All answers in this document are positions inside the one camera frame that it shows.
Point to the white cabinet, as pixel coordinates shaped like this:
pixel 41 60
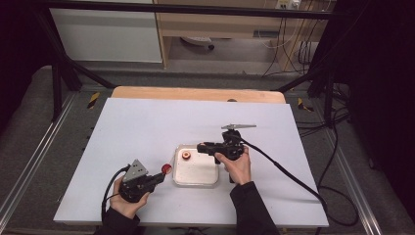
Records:
pixel 104 36

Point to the light wooden shelf unit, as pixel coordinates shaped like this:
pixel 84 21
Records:
pixel 228 27

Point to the wooden table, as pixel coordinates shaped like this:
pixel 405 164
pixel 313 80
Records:
pixel 195 94

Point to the red cored hawthorn fruit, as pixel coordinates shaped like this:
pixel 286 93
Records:
pixel 166 168
pixel 186 155

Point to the white rectangular dish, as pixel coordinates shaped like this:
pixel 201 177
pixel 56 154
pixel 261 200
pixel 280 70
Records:
pixel 195 173

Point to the black metal frame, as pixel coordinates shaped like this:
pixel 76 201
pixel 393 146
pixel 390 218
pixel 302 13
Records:
pixel 182 9

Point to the person's left hand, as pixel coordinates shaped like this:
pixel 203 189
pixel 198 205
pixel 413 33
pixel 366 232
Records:
pixel 127 207

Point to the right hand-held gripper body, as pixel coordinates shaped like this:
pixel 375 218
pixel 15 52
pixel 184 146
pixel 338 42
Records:
pixel 232 148

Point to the aluminium floor rail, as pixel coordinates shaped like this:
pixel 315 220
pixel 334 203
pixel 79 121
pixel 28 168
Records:
pixel 355 189
pixel 39 150

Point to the white chair base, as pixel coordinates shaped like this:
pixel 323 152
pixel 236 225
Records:
pixel 197 40

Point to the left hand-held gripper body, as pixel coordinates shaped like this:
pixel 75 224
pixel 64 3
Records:
pixel 135 182

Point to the yellow black tape strip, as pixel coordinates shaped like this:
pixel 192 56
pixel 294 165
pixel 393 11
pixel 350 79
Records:
pixel 304 106
pixel 93 100

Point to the person's right hand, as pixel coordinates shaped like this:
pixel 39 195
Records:
pixel 239 169

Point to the white power strip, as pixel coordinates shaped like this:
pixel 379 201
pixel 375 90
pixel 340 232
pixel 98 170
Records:
pixel 287 4

